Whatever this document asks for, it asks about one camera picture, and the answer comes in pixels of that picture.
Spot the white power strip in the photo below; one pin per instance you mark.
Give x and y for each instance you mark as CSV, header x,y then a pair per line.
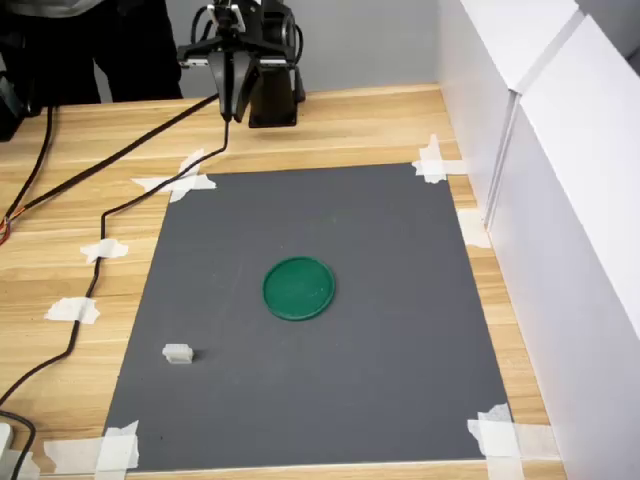
x,y
5,437

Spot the small white plastic terminal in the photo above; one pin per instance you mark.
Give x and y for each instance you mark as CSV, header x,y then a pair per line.
x,y
178,354

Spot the dark grey mat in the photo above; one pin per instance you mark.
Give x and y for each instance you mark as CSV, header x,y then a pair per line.
x,y
310,380

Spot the round green lid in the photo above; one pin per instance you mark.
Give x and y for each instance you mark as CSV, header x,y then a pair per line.
x,y
299,288

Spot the person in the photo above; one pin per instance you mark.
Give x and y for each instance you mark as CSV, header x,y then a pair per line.
x,y
130,50

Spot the white tape piece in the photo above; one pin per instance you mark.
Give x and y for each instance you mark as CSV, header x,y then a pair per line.
x,y
475,230
107,248
70,310
27,465
500,440
175,185
117,450
432,167

